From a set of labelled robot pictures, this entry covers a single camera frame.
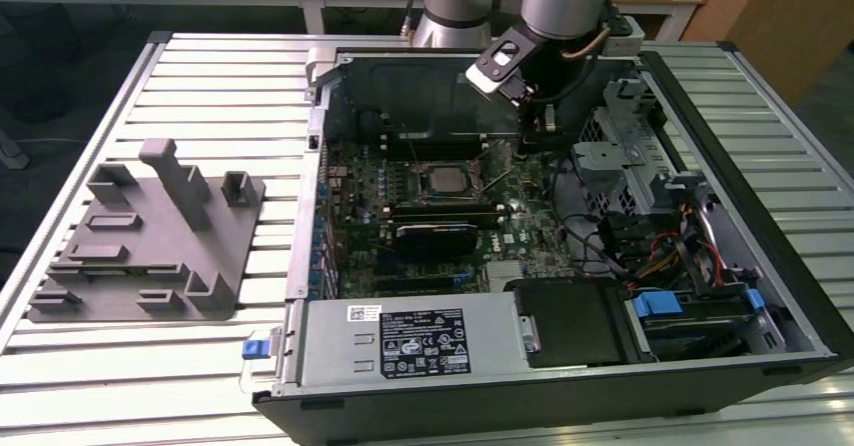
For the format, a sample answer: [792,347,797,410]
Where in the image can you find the hard disk in blue carrier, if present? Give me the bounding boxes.
[633,288,768,360]

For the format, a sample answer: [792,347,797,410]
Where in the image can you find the yellow red wire bundle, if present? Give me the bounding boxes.
[626,233,689,280]

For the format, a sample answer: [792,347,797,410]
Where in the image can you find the grey plastic drive latch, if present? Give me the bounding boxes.
[657,170,709,202]

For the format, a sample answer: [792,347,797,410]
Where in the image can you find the silver CPU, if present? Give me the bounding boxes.
[426,168,473,195]

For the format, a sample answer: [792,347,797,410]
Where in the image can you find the black expansion slot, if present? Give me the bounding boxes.
[373,274,469,292]

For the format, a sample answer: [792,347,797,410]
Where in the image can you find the grey chair leg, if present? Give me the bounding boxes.
[0,125,30,170]

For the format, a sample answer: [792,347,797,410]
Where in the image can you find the small silver heat sink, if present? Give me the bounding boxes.
[486,260,529,292]

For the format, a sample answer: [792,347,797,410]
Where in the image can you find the CPU socket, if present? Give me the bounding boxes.
[417,161,486,202]

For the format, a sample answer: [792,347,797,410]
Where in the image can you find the black PC case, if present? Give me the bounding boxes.
[251,45,854,446]

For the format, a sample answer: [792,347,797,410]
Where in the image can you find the black cable with brass plug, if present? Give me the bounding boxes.
[558,29,606,61]

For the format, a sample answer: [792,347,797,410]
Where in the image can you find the silver power supply unit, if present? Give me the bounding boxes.
[293,296,543,388]

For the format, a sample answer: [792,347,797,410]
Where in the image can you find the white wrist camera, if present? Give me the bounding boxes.
[465,37,537,96]

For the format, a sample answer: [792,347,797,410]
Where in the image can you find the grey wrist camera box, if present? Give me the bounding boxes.
[604,15,646,58]

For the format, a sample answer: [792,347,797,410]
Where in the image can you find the silver disk bay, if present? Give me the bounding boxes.
[624,285,793,365]

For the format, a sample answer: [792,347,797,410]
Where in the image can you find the black RAM stick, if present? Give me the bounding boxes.
[385,133,486,148]
[394,212,501,228]

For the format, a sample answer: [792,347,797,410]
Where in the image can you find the green motherboard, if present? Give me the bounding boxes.
[319,138,582,300]

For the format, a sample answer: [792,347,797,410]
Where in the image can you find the wooden cabinet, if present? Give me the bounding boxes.
[681,0,854,110]

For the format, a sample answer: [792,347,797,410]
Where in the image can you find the grey parts rack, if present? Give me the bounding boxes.
[26,138,269,323]

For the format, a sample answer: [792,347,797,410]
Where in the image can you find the black graphics card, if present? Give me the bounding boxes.
[393,223,479,256]

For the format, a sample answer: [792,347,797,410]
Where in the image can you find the thin cable with metal plug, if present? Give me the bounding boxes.
[402,0,427,38]

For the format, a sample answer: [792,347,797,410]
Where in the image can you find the grey metal drive cage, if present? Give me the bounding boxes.
[570,78,676,217]

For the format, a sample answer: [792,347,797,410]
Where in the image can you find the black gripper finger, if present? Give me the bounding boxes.
[534,108,562,143]
[517,113,537,158]

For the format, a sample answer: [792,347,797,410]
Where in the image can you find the black camera cable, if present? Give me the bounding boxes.
[505,0,620,105]

